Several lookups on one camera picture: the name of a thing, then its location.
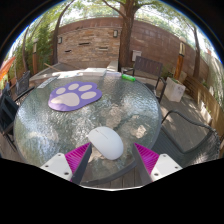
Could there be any white wall box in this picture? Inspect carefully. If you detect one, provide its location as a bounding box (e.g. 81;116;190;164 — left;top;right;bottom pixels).
131;49;143;62

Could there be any green plastic bottle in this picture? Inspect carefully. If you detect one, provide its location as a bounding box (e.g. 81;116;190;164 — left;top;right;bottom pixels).
121;73;137;83

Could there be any white number plate sign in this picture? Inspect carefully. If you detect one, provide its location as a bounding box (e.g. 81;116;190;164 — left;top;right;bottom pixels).
36;77;58;89

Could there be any black metal mesh armchair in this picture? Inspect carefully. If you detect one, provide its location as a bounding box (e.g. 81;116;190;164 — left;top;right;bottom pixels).
156;109;223;168

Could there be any dark slatted garden chair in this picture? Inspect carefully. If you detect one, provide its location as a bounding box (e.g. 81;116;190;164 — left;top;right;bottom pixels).
121;55;168;103

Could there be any purple paw-shaped mouse pad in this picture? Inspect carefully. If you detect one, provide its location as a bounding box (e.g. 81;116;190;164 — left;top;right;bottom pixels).
47;81;103;112

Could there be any white open book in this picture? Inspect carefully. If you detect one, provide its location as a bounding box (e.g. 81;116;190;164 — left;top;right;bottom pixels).
83;67;108;77

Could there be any wooden stick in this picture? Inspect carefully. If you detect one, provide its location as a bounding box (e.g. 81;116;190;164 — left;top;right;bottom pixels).
43;62;63;72

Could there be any black mesh patio chair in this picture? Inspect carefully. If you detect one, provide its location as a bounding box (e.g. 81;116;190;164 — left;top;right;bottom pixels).
0;83;19;151
14;69;36;101

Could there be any wooden slat fence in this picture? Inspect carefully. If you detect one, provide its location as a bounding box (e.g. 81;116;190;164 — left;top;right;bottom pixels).
183;74;224;128

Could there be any white computer mouse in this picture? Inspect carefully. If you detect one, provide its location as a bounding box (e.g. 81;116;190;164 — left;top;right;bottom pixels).
87;126;125;161

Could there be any stone garden basin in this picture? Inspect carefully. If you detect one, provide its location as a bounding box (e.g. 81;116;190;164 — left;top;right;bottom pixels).
29;59;119;88

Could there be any thick forked tree trunk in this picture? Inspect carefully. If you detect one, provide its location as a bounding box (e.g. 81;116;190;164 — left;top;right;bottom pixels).
99;0;151;73

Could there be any slim curved tree trunk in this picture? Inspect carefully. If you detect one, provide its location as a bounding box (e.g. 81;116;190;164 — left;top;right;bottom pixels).
49;0;76;66

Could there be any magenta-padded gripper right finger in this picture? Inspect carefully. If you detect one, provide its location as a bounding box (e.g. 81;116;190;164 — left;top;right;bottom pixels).
131;142;184;186

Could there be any slim leaning tree trunk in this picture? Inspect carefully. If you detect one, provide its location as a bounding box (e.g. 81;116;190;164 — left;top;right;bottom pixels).
186;19;201;79

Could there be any small white booklet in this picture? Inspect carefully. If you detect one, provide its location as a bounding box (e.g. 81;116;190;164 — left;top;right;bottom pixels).
105;70;122;78

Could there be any wooden post with globe lamp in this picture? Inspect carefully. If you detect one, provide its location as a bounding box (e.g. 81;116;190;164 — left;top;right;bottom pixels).
173;36;188;81

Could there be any orange fabric canopy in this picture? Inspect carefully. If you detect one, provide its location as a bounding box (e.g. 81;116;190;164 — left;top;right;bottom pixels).
0;55;17;81

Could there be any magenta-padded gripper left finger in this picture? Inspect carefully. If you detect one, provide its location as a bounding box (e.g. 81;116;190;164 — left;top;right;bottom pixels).
39;142;93;186

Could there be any white square planter box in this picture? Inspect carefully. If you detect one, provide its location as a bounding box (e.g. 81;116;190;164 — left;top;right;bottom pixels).
163;76;187;103

